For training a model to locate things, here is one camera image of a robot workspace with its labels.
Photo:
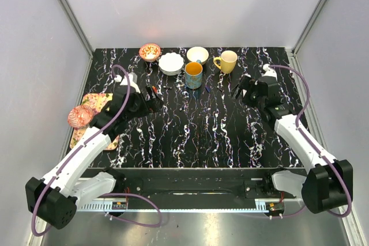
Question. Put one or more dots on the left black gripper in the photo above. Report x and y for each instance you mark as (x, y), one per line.
(150, 106)

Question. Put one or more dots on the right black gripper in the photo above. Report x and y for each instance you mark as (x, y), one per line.
(248, 84)

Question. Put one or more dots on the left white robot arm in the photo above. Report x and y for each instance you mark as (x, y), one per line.
(56, 197)

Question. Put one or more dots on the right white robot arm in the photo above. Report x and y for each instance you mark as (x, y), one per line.
(328, 183)

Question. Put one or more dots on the yellow mug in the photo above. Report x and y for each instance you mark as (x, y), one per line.
(226, 62)

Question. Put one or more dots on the white scalloped bowl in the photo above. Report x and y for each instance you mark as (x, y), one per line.
(171, 64)

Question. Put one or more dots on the orange floral small bowl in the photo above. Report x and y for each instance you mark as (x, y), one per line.
(150, 52)

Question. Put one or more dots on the blue mug orange inside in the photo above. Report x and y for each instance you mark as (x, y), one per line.
(193, 75)

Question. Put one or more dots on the cream round bowl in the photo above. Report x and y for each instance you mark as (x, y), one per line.
(195, 54)

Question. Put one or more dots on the red patterned bowl on tray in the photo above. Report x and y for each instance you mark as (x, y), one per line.
(80, 116)

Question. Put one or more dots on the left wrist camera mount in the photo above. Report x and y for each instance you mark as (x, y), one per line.
(132, 80)

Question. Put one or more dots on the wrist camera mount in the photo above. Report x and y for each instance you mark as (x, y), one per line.
(132, 80)
(269, 73)

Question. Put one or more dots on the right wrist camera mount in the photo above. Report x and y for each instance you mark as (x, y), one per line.
(269, 73)

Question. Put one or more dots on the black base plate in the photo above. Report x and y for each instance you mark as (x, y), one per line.
(185, 190)

